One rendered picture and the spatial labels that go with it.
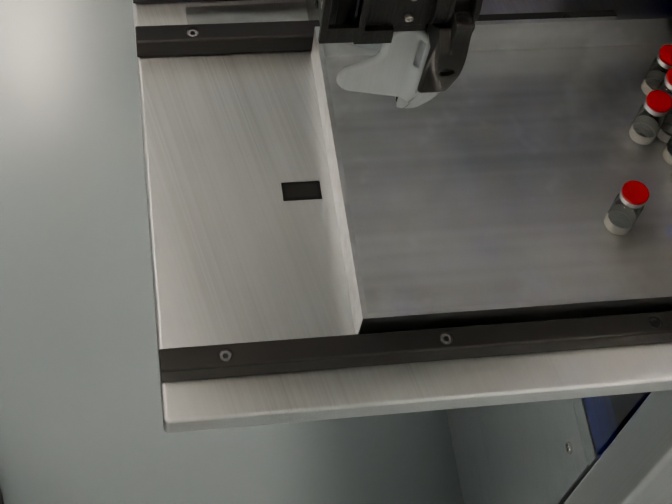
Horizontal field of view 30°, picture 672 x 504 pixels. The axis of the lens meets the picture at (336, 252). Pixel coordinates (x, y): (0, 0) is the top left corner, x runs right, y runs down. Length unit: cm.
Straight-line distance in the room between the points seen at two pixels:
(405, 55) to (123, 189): 134
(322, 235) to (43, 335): 100
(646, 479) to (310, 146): 40
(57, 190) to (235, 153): 106
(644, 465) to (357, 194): 35
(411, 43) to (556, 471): 72
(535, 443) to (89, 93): 105
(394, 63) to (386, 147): 29
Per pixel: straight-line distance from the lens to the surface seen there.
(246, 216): 94
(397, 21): 65
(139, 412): 182
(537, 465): 138
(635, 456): 112
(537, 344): 90
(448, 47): 65
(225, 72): 102
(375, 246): 93
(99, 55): 216
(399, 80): 71
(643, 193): 95
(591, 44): 109
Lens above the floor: 167
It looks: 59 degrees down
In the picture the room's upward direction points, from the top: 12 degrees clockwise
